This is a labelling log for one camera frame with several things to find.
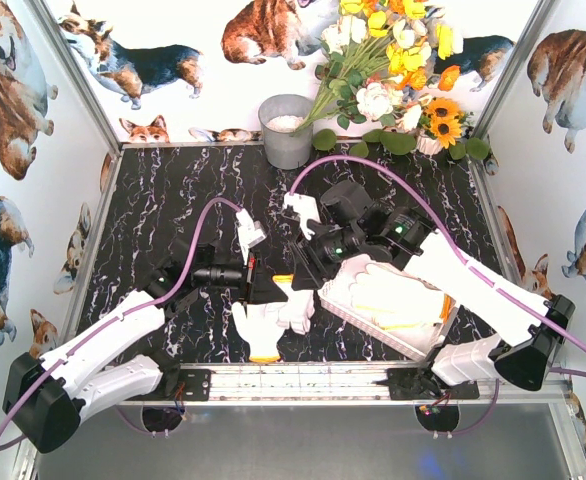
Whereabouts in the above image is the blue dotted glove peace sign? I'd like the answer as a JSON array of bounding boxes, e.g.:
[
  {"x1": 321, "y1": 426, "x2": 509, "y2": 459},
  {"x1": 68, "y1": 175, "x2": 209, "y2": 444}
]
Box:
[{"x1": 231, "y1": 302, "x2": 285, "y2": 363}]

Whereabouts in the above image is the blue dotted glove orange cuff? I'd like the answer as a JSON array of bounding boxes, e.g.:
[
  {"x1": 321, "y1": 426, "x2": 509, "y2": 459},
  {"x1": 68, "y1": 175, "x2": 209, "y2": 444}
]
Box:
[{"x1": 268, "y1": 274, "x2": 315, "y2": 335}]

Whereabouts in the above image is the white glove orange cuff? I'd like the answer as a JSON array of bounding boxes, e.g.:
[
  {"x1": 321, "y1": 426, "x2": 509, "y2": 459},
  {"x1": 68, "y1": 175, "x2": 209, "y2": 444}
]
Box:
[{"x1": 349, "y1": 263, "x2": 454, "y2": 310}]

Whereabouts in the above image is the white perforated storage basket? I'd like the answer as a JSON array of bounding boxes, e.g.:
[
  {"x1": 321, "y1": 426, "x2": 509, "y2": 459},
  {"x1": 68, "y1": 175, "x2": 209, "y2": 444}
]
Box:
[{"x1": 317, "y1": 255, "x2": 458, "y2": 362}]

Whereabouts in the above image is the orange dotted white glove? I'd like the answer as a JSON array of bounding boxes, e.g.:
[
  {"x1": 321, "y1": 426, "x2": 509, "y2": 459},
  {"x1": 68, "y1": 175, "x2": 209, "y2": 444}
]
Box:
[{"x1": 355, "y1": 297, "x2": 454, "y2": 331}]

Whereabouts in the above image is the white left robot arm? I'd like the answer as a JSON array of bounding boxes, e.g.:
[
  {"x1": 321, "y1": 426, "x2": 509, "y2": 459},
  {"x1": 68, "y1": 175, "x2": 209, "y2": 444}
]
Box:
[{"x1": 2, "y1": 242, "x2": 287, "y2": 453}]

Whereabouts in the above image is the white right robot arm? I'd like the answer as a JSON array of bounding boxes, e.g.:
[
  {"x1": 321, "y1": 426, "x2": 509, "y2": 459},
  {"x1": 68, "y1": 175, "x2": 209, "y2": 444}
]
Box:
[{"x1": 283, "y1": 181, "x2": 575, "y2": 391}]

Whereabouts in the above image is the grey metal bucket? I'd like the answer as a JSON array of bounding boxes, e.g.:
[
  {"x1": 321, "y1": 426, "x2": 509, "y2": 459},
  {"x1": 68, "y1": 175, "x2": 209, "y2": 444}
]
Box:
[{"x1": 258, "y1": 94, "x2": 313, "y2": 170}]

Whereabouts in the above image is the sunflower pot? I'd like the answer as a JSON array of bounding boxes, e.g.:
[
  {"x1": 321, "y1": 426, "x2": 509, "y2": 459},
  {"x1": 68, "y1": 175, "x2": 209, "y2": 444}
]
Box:
[{"x1": 416, "y1": 97, "x2": 491, "y2": 163}]

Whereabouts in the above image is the artificial flower bouquet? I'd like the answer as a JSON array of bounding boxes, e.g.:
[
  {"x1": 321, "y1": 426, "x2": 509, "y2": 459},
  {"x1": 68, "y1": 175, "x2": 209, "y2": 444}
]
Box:
[{"x1": 300, "y1": 1, "x2": 464, "y2": 131}]

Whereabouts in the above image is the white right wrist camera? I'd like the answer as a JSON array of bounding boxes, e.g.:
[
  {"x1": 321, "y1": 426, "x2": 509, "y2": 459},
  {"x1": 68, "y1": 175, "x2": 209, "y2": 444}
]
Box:
[{"x1": 282, "y1": 192, "x2": 320, "y2": 240}]

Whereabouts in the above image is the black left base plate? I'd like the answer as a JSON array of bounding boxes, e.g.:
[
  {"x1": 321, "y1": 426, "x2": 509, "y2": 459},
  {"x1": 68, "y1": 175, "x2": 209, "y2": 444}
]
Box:
[{"x1": 174, "y1": 369, "x2": 212, "y2": 402}]

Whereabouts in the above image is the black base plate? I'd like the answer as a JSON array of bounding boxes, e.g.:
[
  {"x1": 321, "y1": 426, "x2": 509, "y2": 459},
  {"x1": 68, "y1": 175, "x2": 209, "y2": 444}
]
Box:
[
  {"x1": 174, "y1": 369, "x2": 212, "y2": 402},
  {"x1": 380, "y1": 368, "x2": 480, "y2": 400}
]

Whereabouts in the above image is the aluminium front rail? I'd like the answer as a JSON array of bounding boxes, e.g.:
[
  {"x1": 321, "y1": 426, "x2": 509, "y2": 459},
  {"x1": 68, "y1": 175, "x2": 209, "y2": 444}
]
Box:
[{"x1": 32, "y1": 362, "x2": 572, "y2": 404}]

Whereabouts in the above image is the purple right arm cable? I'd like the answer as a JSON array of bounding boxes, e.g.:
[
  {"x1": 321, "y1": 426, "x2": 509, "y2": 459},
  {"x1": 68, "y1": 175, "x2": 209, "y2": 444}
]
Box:
[{"x1": 288, "y1": 154, "x2": 586, "y2": 384}]

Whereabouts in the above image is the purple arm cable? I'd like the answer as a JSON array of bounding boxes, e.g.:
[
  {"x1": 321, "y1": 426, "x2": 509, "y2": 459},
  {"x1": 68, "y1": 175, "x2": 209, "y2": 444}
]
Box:
[
  {"x1": 288, "y1": 154, "x2": 586, "y2": 384},
  {"x1": 0, "y1": 197, "x2": 244, "y2": 452}
]

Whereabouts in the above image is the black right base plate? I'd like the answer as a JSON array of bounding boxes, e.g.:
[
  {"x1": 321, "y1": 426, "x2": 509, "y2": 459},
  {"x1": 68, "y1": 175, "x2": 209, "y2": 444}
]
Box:
[{"x1": 380, "y1": 368, "x2": 480, "y2": 400}]

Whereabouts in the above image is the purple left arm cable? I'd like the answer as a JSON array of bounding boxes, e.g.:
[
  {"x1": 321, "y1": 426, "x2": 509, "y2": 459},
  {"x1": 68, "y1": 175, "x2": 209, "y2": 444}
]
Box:
[{"x1": 0, "y1": 197, "x2": 244, "y2": 452}]

